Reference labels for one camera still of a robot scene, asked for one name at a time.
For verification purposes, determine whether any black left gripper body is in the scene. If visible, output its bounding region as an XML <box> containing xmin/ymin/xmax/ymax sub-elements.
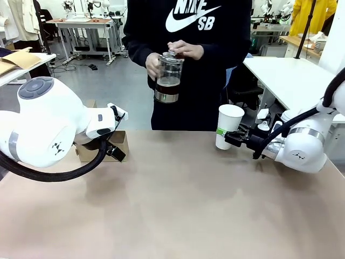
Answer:
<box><xmin>80</xmin><ymin>139</ymin><xmax>102</xmax><ymax>151</ymax></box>

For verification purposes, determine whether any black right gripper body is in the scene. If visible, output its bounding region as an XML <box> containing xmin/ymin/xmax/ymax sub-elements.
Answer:
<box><xmin>243</xmin><ymin>134</ymin><xmax>264</xmax><ymax>160</ymax></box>

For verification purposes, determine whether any white paper cup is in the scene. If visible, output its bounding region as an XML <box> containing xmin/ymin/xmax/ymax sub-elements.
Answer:
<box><xmin>215</xmin><ymin>104</ymin><xmax>245</xmax><ymax>151</ymax></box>

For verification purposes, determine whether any glass french press with drink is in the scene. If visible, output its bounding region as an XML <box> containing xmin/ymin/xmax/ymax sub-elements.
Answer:
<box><xmin>154</xmin><ymin>49</ymin><xmax>185</xmax><ymax>104</ymax></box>

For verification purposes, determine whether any person's left forearm black sleeve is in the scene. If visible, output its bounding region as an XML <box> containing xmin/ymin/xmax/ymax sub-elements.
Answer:
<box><xmin>201</xmin><ymin>37</ymin><xmax>253</xmax><ymax>70</ymax></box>

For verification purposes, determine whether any person's right forearm black sleeve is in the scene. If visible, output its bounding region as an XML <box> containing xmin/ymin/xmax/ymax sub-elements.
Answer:
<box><xmin>126</xmin><ymin>37</ymin><xmax>151</xmax><ymax>71</ymax></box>

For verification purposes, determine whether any white cup stack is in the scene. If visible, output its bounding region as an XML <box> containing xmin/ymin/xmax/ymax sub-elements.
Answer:
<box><xmin>279</xmin><ymin>110</ymin><xmax>294</xmax><ymax>122</ymax></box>

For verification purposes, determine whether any person's left hand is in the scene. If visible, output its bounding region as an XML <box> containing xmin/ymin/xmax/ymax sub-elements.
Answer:
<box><xmin>167</xmin><ymin>40</ymin><xmax>204</xmax><ymax>61</ymax></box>

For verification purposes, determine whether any person's right hand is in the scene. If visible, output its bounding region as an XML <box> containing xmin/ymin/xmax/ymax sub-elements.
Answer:
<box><xmin>145</xmin><ymin>52</ymin><xmax>162</xmax><ymax>81</ymax></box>

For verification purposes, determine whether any black office chair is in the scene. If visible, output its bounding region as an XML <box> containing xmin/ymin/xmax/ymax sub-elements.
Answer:
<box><xmin>223</xmin><ymin>64</ymin><xmax>264</xmax><ymax>115</ymax></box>

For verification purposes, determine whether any large white side table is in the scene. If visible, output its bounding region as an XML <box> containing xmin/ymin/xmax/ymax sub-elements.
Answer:
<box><xmin>242</xmin><ymin>56</ymin><xmax>345</xmax><ymax>125</ymax></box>

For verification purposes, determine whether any person in black Nike hoodie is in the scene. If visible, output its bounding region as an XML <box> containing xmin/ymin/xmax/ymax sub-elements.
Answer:
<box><xmin>122</xmin><ymin>0</ymin><xmax>253</xmax><ymax>132</ymax></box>

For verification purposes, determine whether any light wooden table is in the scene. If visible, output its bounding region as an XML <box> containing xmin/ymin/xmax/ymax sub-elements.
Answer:
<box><xmin>279</xmin><ymin>34</ymin><xmax>326</xmax><ymax>59</ymax></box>

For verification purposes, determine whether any white table with cardboard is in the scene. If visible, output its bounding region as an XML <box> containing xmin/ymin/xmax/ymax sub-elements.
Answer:
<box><xmin>0</xmin><ymin>52</ymin><xmax>57</xmax><ymax>87</ymax></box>

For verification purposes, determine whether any cardboard box on table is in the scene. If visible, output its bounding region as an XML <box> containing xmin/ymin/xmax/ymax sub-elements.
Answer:
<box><xmin>0</xmin><ymin>46</ymin><xmax>44</xmax><ymax>77</ymax></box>

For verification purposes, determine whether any white workbench with metal legs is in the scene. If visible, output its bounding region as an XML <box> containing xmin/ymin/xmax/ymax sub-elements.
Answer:
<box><xmin>45</xmin><ymin>16</ymin><xmax>121</xmax><ymax>67</ymax></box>

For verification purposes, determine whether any black stand pole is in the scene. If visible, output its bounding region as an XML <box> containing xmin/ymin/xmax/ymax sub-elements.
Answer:
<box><xmin>294</xmin><ymin>0</ymin><xmax>316</xmax><ymax>60</ymax></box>

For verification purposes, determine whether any person in yellow coat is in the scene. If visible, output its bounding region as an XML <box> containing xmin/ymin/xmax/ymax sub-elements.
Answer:
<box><xmin>289</xmin><ymin>0</ymin><xmax>338</xmax><ymax>37</ymax></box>

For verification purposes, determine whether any person in cream jacket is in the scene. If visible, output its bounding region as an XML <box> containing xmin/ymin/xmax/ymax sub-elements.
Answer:
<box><xmin>12</xmin><ymin>0</ymin><xmax>52</xmax><ymax>79</ymax></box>

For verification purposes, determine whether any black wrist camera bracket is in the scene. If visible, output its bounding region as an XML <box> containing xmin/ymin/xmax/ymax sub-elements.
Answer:
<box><xmin>106</xmin><ymin>145</ymin><xmax>127</xmax><ymax>163</ymax></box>

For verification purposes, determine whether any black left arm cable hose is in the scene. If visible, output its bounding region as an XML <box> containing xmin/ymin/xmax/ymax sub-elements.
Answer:
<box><xmin>0</xmin><ymin>128</ymin><xmax>121</xmax><ymax>182</ymax></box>

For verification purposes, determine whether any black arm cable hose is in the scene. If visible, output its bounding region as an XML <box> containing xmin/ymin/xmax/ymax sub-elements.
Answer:
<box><xmin>252</xmin><ymin>67</ymin><xmax>345</xmax><ymax>160</ymax></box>
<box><xmin>0</xmin><ymin>128</ymin><xmax>121</xmax><ymax>182</ymax></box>

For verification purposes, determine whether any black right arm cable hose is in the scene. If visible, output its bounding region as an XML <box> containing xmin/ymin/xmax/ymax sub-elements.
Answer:
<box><xmin>252</xmin><ymin>67</ymin><xmax>345</xmax><ymax>160</ymax></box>

